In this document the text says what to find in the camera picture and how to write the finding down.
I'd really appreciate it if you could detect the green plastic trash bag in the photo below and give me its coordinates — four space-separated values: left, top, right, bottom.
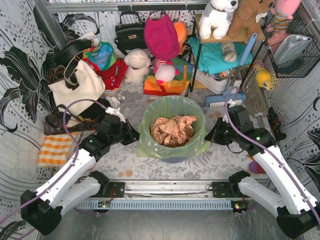
137 95 210 160

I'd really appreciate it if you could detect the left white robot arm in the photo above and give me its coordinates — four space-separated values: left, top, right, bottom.
20 114 140 236

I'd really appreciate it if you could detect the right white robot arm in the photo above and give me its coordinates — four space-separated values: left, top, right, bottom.
205 105 320 239

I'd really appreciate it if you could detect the blue plastic trash bin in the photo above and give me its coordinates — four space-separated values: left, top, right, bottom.
160 152 190 164

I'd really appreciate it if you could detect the rainbow striped bag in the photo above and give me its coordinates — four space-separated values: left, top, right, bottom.
143 57 194 97

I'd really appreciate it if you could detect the cream canvas tote bag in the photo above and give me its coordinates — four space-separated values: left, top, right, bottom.
47 60 105 116

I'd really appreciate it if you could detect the brown leather bag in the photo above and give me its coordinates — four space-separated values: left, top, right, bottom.
44 103 105 136

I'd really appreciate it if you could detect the magenta hanging cloth bag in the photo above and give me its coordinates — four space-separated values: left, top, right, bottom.
144 13 180 61

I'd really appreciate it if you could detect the crumpled brown paper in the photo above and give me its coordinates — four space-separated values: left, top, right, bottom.
150 115 197 148

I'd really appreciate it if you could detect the colourful sock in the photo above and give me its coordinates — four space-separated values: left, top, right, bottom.
248 161 266 174

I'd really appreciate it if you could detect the red folded cloth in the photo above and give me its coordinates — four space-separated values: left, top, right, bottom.
96 58 128 91

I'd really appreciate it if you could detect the yellow plush duck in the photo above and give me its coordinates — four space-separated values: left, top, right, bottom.
253 61 272 91

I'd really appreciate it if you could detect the pink plush pig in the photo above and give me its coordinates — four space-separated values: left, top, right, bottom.
153 58 180 85

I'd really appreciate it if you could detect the orange checked towel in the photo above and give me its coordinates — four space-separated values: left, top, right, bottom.
37 134 76 168

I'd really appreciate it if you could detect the white plush lamb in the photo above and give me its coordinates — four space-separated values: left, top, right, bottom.
124 48 151 84

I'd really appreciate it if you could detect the teal folded cloth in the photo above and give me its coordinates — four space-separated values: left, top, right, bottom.
197 42 246 75

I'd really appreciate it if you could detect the colourful scarf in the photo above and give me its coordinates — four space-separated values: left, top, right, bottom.
82 41 117 71

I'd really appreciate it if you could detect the black leather handbag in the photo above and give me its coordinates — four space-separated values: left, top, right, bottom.
114 11 148 56

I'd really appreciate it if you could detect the black curved hat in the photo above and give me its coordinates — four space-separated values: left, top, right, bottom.
54 39 93 67

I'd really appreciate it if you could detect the silver foil pouch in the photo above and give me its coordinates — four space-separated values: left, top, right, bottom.
273 34 312 65

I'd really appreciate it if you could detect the orange plush toy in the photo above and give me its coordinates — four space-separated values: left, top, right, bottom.
173 21 187 52

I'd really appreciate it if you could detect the brown plush bear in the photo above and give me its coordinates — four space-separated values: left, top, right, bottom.
227 0 275 39

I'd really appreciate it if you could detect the white plush dog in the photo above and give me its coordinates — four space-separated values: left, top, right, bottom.
199 0 239 40

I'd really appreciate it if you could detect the pink plush toy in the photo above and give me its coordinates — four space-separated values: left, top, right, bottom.
265 0 301 32

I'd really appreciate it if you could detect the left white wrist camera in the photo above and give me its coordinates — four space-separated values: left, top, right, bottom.
105 107 126 123

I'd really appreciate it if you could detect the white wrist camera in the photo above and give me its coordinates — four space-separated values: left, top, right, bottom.
105 107 126 123
226 99 238 108

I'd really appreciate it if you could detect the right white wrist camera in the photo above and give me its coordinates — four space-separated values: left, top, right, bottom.
226 99 238 108

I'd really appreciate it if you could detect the metal base rail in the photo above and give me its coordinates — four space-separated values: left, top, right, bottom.
46 178 251 211

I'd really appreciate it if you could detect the black wire basket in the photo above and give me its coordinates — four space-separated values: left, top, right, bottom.
262 12 320 78

